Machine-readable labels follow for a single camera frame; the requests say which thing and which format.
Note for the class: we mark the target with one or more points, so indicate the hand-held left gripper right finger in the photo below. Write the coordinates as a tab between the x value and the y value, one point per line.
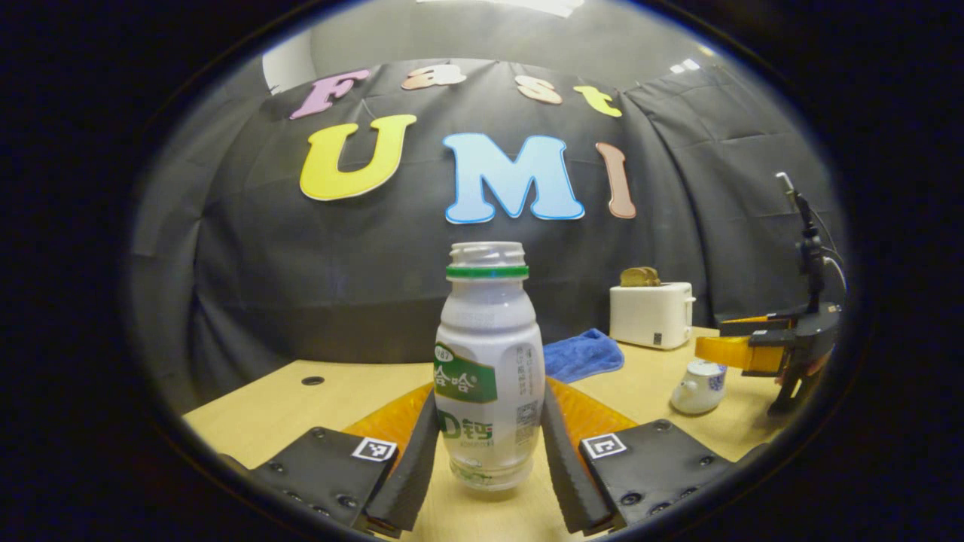
568	482

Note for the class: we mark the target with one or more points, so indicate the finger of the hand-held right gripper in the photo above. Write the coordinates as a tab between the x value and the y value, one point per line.
753	327
772	340

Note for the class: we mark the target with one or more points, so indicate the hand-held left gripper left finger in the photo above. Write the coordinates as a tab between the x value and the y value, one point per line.
414	482

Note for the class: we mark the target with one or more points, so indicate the white blue teacup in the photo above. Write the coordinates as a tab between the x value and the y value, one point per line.
697	395

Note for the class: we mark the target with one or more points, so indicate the white plastic water bottle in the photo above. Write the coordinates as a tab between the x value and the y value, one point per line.
486	331

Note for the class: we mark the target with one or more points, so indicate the white toaster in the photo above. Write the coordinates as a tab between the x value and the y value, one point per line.
648	312

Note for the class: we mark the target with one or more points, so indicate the brown bread slice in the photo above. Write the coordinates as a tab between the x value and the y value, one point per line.
649	276
631	277

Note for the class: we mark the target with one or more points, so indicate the blue towel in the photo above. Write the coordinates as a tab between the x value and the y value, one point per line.
580	354

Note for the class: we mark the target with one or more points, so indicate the black backdrop cloth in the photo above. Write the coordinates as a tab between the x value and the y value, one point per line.
301	263

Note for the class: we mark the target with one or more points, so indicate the ceiling light panel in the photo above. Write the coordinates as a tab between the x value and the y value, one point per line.
504	4

